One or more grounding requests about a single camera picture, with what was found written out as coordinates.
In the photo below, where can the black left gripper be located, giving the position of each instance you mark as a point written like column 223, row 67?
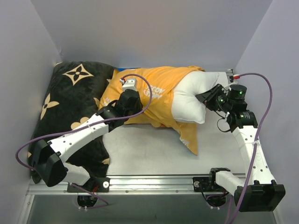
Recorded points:
column 130, row 98

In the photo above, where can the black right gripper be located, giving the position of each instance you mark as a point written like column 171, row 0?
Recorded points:
column 215, row 96

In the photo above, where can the white pillow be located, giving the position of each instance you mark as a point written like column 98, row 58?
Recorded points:
column 185, row 106

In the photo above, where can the blue and orange pillowcase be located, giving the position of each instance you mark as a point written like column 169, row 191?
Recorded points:
column 155, row 86

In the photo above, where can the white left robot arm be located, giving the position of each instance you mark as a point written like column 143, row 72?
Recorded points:
column 49, row 158

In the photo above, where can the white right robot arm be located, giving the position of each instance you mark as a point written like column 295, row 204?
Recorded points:
column 259, row 191

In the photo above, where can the black patterned plush pillow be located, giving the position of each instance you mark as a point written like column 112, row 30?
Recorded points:
column 72, row 97

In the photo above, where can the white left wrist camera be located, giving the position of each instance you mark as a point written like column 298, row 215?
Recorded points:
column 129, row 84

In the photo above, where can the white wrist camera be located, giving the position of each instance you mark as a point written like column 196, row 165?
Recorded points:
column 129, row 84
column 230, row 77

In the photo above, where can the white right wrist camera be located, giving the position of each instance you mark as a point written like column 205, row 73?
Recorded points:
column 230, row 77

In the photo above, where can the aluminium right frame rail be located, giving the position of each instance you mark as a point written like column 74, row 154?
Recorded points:
column 244, row 125

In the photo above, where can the aluminium frame rail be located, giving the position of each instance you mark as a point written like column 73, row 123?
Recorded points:
column 244, row 125
column 147, row 185

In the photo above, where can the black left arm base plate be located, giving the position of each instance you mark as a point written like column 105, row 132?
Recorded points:
column 94, row 184

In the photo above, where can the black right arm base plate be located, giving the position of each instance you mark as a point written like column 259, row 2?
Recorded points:
column 203, row 184

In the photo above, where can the aluminium front frame rail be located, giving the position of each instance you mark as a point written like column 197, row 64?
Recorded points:
column 147, row 185

